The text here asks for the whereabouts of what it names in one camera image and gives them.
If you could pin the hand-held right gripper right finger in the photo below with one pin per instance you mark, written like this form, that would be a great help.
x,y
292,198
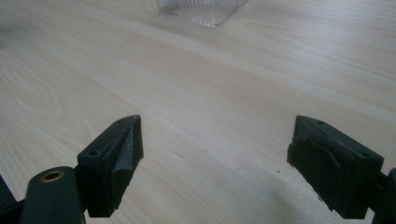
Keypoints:
x,y
333,168

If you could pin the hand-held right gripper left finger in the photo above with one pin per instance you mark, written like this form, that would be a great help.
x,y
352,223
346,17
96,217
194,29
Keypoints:
x,y
109,168

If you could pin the clear plastic container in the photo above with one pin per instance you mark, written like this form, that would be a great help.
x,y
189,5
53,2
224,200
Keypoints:
x,y
202,11

